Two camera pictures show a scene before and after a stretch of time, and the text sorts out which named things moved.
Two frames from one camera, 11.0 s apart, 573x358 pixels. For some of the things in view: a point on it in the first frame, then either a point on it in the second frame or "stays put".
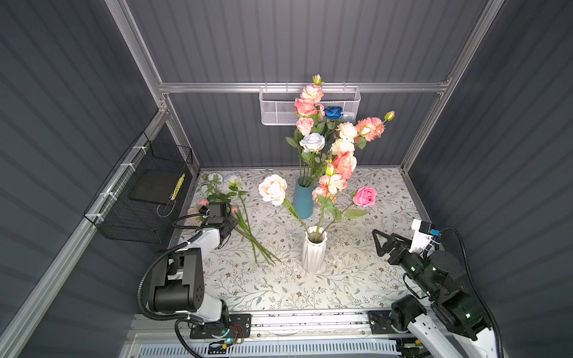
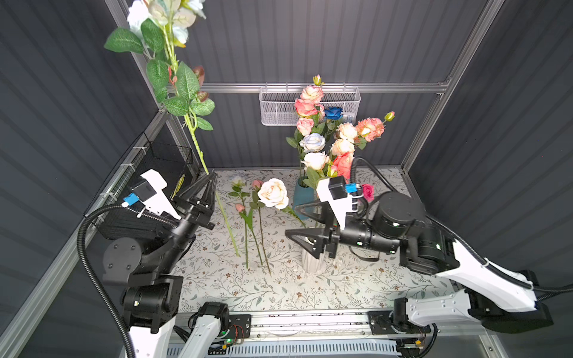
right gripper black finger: x=389 y=242 → x=321 y=208
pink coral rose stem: x=345 y=164 stays put
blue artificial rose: x=332 y=113 stays put
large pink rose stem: x=307 y=107 stays put
